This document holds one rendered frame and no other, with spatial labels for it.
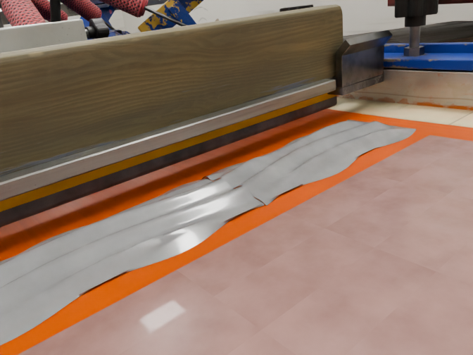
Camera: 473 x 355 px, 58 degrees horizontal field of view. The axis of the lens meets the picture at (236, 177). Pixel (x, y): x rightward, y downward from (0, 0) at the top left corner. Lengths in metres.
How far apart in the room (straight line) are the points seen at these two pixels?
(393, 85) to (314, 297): 0.33
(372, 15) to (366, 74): 2.12
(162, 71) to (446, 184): 0.20
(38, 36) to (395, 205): 0.45
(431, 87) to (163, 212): 0.30
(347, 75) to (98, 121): 0.25
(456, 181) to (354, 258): 0.11
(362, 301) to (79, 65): 0.21
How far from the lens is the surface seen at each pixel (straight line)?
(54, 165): 0.27
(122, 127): 0.30
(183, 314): 0.18
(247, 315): 0.18
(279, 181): 0.28
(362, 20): 2.62
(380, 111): 0.45
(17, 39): 0.57
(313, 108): 0.43
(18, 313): 0.21
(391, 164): 0.31
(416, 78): 0.47
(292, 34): 0.39
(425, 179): 0.29
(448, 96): 0.46
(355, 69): 0.45
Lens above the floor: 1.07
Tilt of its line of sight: 22 degrees down
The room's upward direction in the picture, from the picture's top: 7 degrees counter-clockwise
